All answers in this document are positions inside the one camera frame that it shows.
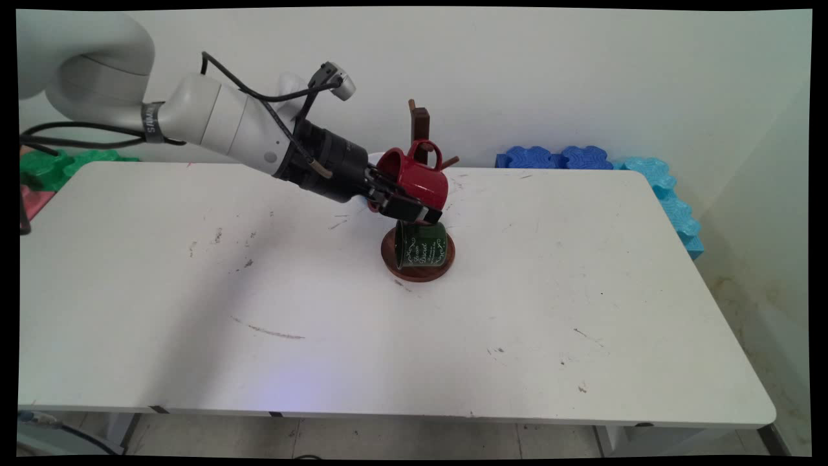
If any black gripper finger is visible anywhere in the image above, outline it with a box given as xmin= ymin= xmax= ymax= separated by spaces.
xmin=368 ymin=166 xmax=402 ymax=195
xmin=379 ymin=193 xmax=444 ymax=226

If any grey velcro strap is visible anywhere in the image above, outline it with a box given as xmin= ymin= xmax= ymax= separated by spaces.
xmin=140 ymin=101 xmax=166 ymax=144

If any white table leg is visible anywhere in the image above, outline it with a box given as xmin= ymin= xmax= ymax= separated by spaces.
xmin=594 ymin=425 xmax=707 ymax=458
xmin=100 ymin=412 xmax=141 ymax=449

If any light blue foam tile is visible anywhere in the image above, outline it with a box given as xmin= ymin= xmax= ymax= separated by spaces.
xmin=613 ymin=157 xmax=677 ymax=199
xmin=659 ymin=194 xmax=705 ymax=261

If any brown wooden mug tree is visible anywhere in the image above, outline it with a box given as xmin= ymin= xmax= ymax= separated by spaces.
xmin=381 ymin=99 xmax=461 ymax=283

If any green foam tile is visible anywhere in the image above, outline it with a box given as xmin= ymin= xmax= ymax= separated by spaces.
xmin=19 ymin=149 xmax=140 ymax=193

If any red foam tile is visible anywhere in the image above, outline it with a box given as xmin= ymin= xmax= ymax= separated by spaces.
xmin=19 ymin=184 xmax=57 ymax=222

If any green enamel mug white print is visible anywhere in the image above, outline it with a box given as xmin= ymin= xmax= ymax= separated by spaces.
xmin=394 ymin=220 xmax=448 ymax=270

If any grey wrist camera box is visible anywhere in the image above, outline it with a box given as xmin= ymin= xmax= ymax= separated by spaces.
xmin=309 ymin=61 xmax=357 ymax=102

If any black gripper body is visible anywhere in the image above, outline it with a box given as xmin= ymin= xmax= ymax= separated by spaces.
xmin=274 ymin=119 xmax=389 ymax=205

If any dark blue foam tile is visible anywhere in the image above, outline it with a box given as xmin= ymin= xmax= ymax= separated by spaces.
xmin=496 ymin=146 xmax=565 ymax=170
xmin=559 ymin=146 xmax=615 ymax=171

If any red enamel mug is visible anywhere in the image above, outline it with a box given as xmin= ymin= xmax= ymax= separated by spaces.
xmin=367 ymin=139 xmax=450 ymax=215

